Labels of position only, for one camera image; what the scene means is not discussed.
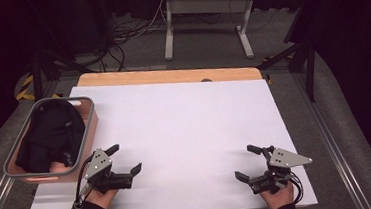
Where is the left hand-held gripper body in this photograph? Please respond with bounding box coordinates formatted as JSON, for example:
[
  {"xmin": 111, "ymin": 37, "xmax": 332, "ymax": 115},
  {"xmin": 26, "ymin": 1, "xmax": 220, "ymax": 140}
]
[{"xmin": 82, "ymin": 145, "xmax": 135, "ymax": 196}]

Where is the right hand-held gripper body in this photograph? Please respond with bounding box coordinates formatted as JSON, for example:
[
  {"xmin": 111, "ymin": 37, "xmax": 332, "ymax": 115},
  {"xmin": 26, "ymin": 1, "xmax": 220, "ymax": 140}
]
[{"xmin": 245, "ymin": 143, "xmax": 316, "ymax": 196}]

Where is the pink plastic basket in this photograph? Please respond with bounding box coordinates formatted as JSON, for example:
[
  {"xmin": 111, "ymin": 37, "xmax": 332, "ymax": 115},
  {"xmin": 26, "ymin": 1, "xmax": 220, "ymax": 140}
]
[{"xmin": 0, "ymin": 93, "xmax": 104, "ymax": 187}]

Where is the black cloth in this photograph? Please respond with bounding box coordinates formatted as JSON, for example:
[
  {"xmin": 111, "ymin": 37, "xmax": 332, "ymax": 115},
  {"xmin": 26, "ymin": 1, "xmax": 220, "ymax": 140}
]
[{"xmin": 10, "ymin": 97, "xmax": 89, "ymax": 176}]

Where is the person's right hand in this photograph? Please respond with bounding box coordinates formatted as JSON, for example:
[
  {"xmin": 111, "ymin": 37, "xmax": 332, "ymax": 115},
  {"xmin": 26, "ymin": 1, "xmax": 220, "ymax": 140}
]
[{"xmin": 258, "ymin": 180, "xmax": 297, "ymax": 209}]

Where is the person's left hand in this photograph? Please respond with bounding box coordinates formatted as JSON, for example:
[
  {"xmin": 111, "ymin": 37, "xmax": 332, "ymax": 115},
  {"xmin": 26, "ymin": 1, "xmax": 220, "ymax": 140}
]
[{"xmin": 83, "ymin": 185, "xmax": 120, "ymax": 209}]

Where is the white table mat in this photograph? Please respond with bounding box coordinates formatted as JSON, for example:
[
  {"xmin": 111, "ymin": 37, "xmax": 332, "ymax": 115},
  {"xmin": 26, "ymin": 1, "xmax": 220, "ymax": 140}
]
[{"xmin": 15, "ymin": 68, "xmax": 319, "ymax": 209}]

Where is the black metal stand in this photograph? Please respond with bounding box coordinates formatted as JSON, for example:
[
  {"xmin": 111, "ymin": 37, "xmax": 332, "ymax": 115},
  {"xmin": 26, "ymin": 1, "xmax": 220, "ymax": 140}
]
[{"xmin": 253, "ymin": 0, "xmax": 322, "ymax": 108}]

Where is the yellow black hazard tape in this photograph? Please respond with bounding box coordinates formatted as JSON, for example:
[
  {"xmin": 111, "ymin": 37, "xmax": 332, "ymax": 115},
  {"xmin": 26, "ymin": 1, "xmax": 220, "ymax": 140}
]
[{"xmin": 14, "ymin": 74, "xmax": 37, "ymax": 102}]

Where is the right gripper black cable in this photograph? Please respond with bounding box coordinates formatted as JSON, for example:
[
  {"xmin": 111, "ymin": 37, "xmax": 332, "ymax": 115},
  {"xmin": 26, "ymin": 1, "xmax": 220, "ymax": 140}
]
[{"xmin": 287, "ymin": 170, "xmax": 306, "ymax": 206}]

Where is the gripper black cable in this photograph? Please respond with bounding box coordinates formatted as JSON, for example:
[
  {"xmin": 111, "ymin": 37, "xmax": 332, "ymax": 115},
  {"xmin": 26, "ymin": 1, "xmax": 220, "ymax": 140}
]
[
  {"xmin": 287, "ymin": 170, "xmax": 306, "ymax": 206},
  {"xmin": 64, "ymin": 154, "xmax": 98, "ymax": 209}
]

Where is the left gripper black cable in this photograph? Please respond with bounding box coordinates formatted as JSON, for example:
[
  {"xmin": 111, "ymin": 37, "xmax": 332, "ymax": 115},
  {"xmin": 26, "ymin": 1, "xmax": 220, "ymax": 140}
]
[{"xmin": 64, "ymin": 154, "xmax": 98, "ymax": 209}]

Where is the bundle of floor cables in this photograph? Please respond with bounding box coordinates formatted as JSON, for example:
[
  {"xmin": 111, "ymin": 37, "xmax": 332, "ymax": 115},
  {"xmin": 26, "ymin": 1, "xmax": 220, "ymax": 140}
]
[{"xmin": 71, "ymin": 0, "xmax": 179, "ymax": 76}]

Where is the white metal desk frame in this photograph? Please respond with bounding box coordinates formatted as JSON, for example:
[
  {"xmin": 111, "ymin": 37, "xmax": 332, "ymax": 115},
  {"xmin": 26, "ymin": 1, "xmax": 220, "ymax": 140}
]
[{"xmin": 159, "ymin": 0, "xmax": 261, "ymax": 66}]

